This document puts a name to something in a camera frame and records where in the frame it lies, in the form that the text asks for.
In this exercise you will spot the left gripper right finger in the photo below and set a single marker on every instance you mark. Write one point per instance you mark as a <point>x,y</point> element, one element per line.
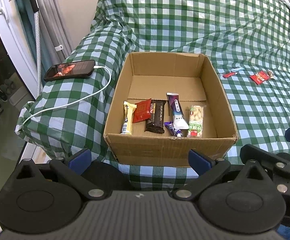
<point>209,172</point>

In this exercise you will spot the blue white snack bar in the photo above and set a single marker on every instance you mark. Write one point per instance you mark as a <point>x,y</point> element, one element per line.
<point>235,70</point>

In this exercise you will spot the red chip snack bag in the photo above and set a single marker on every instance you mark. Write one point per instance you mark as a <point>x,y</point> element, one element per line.
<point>260,77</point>

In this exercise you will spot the red stick snack packet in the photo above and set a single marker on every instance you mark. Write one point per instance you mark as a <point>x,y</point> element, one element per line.
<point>226,75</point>

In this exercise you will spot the purple white snack bar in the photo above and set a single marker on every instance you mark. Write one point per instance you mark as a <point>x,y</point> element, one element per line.
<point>179,121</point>

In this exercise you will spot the black smartphone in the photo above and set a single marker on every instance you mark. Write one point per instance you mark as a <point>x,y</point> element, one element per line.
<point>72,70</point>

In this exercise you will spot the grey curtain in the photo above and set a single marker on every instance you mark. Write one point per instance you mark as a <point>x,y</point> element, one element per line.
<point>54,39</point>

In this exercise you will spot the red square fortune snack packet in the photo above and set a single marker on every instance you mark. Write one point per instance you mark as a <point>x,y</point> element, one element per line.
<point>142,111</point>

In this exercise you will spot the white window frame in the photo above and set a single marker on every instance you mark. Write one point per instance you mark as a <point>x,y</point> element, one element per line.
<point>16,45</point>

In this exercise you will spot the yellow white snack bar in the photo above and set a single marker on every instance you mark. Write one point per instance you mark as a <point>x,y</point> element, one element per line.
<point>129,109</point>

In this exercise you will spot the green peanut snack packet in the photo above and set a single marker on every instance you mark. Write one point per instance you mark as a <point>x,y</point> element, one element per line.
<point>195,122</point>

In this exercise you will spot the dark brown chocolate bar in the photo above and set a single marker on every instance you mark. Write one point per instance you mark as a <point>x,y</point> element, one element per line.
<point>155,123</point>

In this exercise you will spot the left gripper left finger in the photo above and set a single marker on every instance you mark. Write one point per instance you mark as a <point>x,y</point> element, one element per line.
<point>69,171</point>

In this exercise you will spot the black white floor lamp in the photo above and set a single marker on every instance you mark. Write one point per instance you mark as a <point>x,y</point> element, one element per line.
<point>36,37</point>

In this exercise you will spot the small purple candy packet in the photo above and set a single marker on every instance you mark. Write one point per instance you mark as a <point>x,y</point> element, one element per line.
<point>175,132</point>

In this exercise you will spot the small brown red candy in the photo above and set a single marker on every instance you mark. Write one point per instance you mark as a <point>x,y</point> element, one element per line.
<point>271,74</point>

